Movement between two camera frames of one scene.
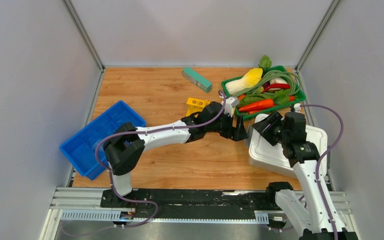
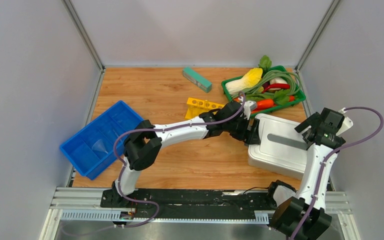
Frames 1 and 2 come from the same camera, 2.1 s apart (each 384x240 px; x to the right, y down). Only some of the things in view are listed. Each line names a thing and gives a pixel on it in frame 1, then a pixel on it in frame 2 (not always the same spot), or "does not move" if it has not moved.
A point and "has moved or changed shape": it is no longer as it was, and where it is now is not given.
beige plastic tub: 250,130 has moved or changed shape
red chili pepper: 277,86 does not move
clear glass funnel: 101,146 does not move
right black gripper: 275,119 to 310,121
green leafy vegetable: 265,63 does not move
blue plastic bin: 80,148 does not move
